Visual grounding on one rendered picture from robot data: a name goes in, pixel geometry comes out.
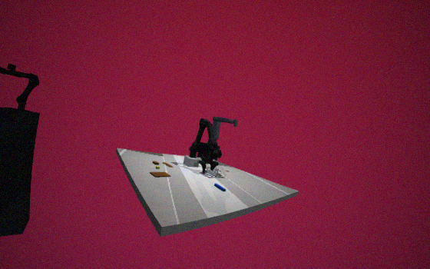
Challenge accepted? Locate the brown flat rectangular plate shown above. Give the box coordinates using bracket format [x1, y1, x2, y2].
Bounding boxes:
[150, 171, 170, 178]

